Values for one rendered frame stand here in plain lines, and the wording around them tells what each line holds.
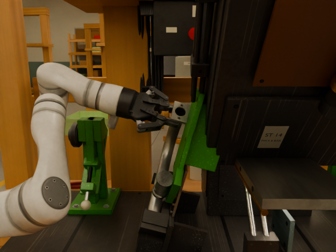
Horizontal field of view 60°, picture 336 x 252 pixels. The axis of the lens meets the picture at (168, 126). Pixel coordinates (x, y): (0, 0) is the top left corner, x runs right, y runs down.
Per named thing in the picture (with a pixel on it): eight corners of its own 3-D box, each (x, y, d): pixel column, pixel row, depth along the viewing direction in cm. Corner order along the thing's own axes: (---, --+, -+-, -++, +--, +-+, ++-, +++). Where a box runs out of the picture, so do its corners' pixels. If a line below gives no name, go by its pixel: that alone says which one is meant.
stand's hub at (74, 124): (77, 150, 84) (75, 125, 82) (66, 150, 84) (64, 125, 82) (84, 143, 91) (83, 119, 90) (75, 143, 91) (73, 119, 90)
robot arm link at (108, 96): (124, 104, 81) (102, 98, 81) (126, 78, 72) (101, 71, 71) (114, 131, 76) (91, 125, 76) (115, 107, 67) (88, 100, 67)
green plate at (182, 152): (208, 195, 64) (238, 103, 59) (172, 185, 64) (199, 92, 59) (203, 174, 75) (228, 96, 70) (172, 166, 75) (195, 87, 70)
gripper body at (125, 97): (112, 106, 67) (152, 116, 67) (123, 78, 71) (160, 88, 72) (112, 122, 73) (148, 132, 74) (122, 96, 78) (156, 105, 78)
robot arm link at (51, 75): (105, 71, 71) (104, 97, 77) (43, 54, 70) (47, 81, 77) (95, 89, 66) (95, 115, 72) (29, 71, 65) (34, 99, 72)
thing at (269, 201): (364, 217, 45) (367, 199, 45) (260, 216, 46) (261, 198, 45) (277, 145, 83) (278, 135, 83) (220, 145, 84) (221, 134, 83)
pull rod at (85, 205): (89, 212, 80) (88, 192, 79) (79, 212, 80) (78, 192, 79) (95, 202, 85) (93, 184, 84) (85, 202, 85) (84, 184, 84)
